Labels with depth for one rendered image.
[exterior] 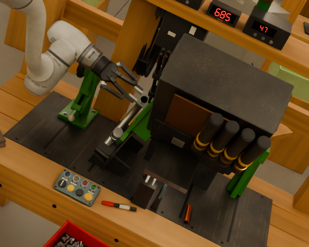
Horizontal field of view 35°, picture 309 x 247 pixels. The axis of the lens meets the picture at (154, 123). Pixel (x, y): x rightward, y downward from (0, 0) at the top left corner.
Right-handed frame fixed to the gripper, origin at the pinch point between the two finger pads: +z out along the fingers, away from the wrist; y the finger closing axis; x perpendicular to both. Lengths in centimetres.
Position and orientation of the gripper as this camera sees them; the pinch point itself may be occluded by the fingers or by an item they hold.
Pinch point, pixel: (138, 96)
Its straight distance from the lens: 184.7
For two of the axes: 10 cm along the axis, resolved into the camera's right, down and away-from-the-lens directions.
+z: 7.7, 6.3, 0.8
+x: -2.0, 1.2, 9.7
